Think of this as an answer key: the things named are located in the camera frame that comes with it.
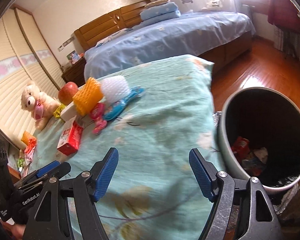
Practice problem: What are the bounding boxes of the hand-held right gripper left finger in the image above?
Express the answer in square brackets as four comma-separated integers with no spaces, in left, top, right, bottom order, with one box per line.
[22,147,119,240]

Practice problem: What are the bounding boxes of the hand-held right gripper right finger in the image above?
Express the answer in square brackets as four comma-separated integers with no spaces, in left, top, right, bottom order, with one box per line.
[189,148,284,240]

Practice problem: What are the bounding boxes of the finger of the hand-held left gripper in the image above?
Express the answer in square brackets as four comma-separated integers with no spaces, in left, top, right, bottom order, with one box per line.
[44,162,71,181]
[14,160,61,188]

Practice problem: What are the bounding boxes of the grey trash bin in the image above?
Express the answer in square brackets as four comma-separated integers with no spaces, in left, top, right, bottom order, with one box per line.
[216,87,300,193]

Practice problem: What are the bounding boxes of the yellow snack packet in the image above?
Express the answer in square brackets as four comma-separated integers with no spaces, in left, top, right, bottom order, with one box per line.
[52,104,67,119]

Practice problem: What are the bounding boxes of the green and white wrapper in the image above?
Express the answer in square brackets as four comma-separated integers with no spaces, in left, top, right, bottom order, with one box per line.
[15,150,33,174]

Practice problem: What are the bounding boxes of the orange plastic bag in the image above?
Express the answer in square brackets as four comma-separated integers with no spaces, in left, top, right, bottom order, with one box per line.
[24,139,38,160]

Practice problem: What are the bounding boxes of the red and white box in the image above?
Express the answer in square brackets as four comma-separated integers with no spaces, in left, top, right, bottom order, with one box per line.
[57,120,84,157]

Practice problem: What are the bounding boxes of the small orange foam net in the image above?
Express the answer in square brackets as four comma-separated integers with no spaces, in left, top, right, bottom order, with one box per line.
[21,131,37,144]

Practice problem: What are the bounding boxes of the red packet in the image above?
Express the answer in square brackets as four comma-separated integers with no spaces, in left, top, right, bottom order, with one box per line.
[231,136,252,160]

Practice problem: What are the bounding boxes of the white flat box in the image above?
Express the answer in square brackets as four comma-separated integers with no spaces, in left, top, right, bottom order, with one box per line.
[60,84,89,122]

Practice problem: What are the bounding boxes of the crumpled printed wrapper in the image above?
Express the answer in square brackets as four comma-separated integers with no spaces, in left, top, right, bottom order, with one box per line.
[242,147,269,175]

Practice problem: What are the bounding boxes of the pink snack package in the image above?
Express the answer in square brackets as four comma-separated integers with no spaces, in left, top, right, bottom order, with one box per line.
[89,102,108,135]

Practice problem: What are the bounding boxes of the cream teddy bear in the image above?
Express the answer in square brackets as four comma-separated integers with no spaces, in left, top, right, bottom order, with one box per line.
[20,81,62,130]

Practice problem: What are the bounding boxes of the blue snack package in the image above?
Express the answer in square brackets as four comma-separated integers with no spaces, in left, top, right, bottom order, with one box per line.
[104,86,144,120]

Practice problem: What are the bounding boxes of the large orange foam net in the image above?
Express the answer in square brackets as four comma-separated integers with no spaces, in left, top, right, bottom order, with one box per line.
[72,77,104,117]

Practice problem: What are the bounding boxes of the red yellow apple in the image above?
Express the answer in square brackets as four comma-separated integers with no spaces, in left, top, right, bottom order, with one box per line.
[58,81,79,105]

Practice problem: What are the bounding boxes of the white foam net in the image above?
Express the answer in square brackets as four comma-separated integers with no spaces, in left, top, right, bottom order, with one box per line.
[100,77,129,103]

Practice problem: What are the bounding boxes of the dark wooden nightstand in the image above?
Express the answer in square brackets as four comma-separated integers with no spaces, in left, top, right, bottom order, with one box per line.
[62,57,87,87]

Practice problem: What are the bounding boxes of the cream louvered wardrobe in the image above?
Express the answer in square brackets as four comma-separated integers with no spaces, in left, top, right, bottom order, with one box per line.
[0,7,67,140]

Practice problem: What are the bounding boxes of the bed with blue sheet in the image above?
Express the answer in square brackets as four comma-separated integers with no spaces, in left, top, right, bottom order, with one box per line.
[84,12,256,80]

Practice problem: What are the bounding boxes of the wooden headboard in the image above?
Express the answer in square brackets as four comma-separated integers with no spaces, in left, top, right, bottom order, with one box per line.
[74,2,150,53]

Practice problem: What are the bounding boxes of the white radiator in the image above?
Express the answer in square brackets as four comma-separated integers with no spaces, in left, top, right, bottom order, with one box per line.
[274,26,300,60]

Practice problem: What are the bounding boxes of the folded blue quilt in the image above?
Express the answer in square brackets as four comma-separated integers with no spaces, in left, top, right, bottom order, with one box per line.
[140,2,182,22]

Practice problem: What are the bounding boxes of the white plush toy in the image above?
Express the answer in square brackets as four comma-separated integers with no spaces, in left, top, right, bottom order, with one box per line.
[206,0,224,9]

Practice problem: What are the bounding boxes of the pale yellow pillow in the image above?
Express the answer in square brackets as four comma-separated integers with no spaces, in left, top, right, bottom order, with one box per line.
[145,0,170,7]

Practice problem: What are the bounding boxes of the red chair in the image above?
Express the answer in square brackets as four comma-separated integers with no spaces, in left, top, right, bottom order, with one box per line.
[267,0,300,28]

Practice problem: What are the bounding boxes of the photo frame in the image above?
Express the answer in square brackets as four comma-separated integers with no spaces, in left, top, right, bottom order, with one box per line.
[66,50,80,65]

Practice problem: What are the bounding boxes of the wall switch panel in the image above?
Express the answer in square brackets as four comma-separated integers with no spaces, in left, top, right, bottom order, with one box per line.
[58,37,74,52]

